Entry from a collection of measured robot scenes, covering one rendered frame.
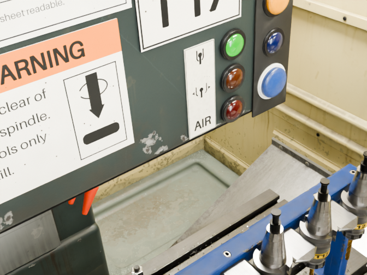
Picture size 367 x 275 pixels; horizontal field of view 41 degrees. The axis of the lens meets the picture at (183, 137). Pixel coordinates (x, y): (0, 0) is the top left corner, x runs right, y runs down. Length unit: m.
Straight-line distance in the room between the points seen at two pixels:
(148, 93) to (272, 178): 1.26
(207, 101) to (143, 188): 1.49
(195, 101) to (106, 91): 0.09
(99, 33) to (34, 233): 0.98
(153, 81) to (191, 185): 1.57
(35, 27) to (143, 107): 0.11
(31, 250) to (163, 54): 0.99
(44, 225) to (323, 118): 0.83
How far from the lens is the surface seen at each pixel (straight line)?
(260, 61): 0.46
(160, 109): 0.40
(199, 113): 0.43
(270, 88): 0.47
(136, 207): 1.88
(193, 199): 1.88
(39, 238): 1.30
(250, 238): 0.86
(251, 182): 1.64
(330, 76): 1.42
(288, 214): 0.91
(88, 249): 1.44
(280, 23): 0.46
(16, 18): 0.32
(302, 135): 1.59
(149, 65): 0.38
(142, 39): 0.36
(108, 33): 0.35
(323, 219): 0.86
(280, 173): 1.62
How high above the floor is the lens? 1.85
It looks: 35 degrees down
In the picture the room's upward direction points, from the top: 4 degrees counter-clockwise
